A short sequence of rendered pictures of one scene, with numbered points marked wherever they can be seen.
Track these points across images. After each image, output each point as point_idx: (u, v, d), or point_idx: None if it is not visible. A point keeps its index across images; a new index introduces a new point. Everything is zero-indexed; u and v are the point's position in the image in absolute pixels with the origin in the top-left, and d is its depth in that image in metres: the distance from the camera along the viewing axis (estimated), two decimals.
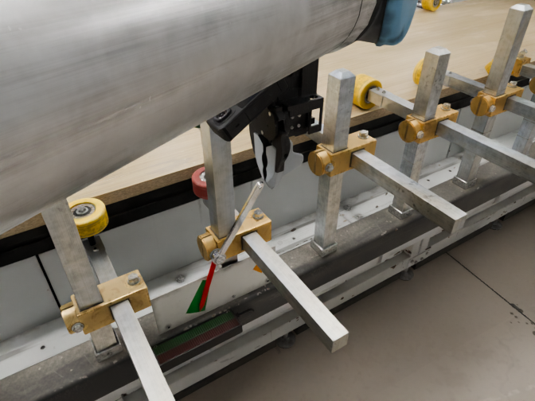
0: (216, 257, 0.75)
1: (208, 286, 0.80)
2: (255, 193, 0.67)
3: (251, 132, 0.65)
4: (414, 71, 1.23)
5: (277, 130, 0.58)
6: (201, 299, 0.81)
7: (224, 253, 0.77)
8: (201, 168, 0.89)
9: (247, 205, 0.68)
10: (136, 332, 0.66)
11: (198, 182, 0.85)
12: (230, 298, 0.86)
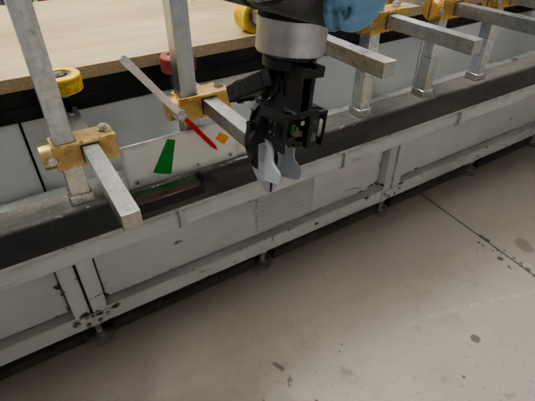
0: (177, 116, 0.85)
1: (201, 134, 0.91)
2: (129, 67, 0.71)
3: None
4: None
5: (250, 118, 0.60)
6: (208, 143, 0.94)
7: (182, 107, 0.85)
8: (169, 50, 0.98)
9: (138, 76, 0.73)
10: (103, 161, 0.75)
11: (165, 58, 0.94)
12: (195, 166, 0.96)
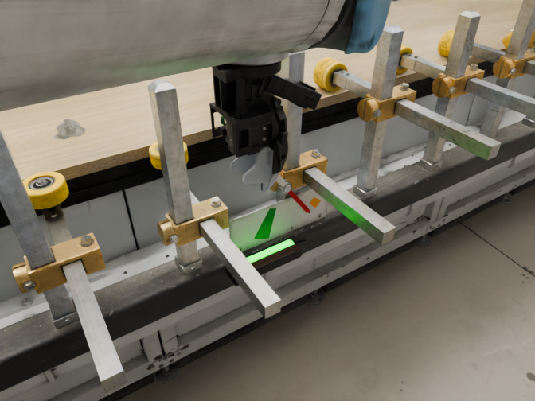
0: (283, 189, 0.89)
1: (299, 200, 0.95)
2: None
3: (284, 150, 0.61)
4: (439, 42, 1.36)
5: None
6: (303, 208, 0.98)
7: (287, 181, 0.89)
8: None
9: None
10: (225, 240, 0.79)
11: None
12: (289, 229, 1.00)
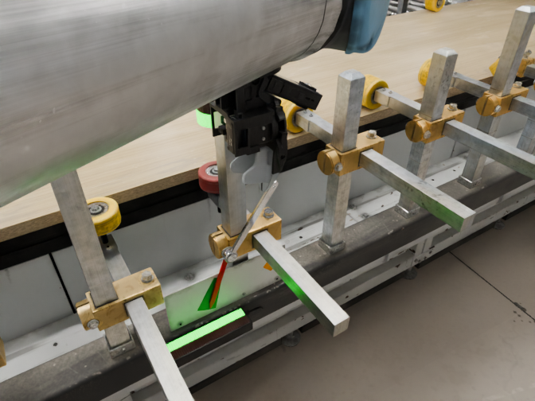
0: (228, 255, 0.77)
1: (218, 284, 0.81)
2: (268, 192, 0.68)
3: (283, 150, 0.61)
4: (419, 72, 1.24)
5: None
6: (212, 297, 0.82)
7: (236, 251, 0.78)
8: (207, 163, 0.92)
9: (261, 204, 0.69)
10: (151, 328, 0.67)
11: (205, 177, 0.87)
12: (240, 296, 0.88)
